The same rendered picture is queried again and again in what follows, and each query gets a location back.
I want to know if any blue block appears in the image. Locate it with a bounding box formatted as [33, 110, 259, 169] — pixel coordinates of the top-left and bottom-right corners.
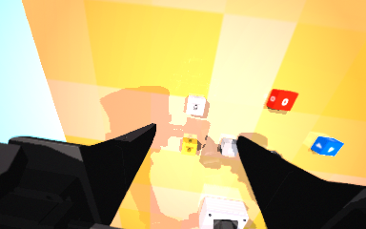
[311, 136, 344, 156]

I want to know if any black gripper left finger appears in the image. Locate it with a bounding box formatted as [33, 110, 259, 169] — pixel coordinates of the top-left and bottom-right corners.
[8, 123, 156, 226]

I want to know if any yellow digit block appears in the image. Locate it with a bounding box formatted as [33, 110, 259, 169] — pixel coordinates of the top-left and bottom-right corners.
[181, 137, 197, 156]

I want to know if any red block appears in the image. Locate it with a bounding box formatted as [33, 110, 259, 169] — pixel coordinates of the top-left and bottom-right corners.
[266, 89, 299, 111]

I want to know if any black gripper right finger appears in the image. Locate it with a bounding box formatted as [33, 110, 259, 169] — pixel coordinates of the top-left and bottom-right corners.
[236, 135, 366, 229]

